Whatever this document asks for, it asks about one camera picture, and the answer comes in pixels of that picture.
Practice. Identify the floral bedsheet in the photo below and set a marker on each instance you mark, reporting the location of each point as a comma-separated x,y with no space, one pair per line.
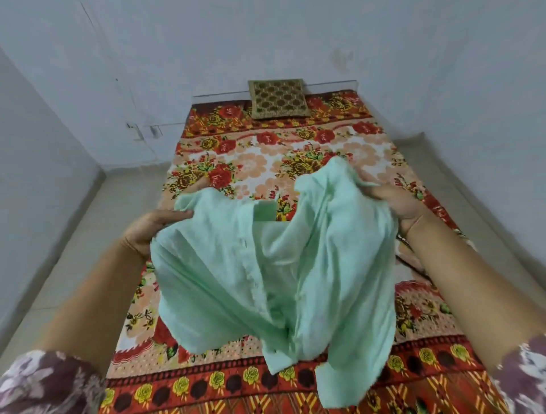
264,158

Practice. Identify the person's left hand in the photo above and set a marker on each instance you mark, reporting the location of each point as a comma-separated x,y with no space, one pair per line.
143,232

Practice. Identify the white wall socket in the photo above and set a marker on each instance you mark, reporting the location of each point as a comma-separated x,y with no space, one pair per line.
135,131
156,131

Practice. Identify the person's right forearm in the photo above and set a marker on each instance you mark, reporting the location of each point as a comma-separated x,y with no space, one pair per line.
473,290

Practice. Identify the person's left forearm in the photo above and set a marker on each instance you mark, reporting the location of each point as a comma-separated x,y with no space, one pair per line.
94,303

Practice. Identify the white bed frame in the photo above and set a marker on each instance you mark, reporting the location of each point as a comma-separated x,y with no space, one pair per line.
332,87

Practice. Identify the person's right hand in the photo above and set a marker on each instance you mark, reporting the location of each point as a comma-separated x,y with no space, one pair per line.
401,204

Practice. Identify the olive gold patterned cushion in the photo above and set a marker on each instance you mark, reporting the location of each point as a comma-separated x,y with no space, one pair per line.
278,99

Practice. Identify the mint green shirt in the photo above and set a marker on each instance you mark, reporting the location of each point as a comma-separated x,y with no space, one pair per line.
298,273

